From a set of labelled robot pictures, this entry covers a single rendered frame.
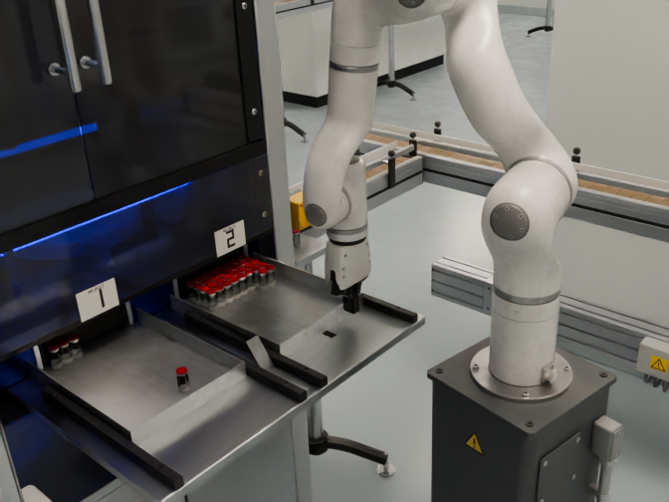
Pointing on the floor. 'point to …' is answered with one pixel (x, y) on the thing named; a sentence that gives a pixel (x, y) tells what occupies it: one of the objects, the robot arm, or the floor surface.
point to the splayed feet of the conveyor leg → (352, 451)
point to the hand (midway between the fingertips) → (350, 302)
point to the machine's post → (268, 77)
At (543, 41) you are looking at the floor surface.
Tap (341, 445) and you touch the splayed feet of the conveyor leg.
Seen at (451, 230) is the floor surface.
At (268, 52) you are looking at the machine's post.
